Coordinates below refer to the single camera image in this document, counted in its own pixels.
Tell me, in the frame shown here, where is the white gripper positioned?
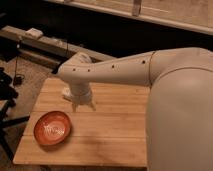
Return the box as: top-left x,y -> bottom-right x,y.
69,83 -> 96,112

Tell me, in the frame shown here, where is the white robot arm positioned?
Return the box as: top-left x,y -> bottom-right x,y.
57,48 -> 213,171

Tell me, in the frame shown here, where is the orange ceramic bowl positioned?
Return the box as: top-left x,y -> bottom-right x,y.
33,111 -> 72,146

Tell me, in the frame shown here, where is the black tripod stand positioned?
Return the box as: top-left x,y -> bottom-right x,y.
0,67 -> 29,160

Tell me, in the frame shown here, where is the small white box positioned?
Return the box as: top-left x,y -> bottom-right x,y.
25,28 -> 43,38

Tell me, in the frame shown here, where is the long wooden beam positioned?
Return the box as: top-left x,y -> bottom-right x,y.
0,25 -> 113,61

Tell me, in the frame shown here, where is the black cable with plug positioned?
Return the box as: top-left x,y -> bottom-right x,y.
12,35 -> 25,86

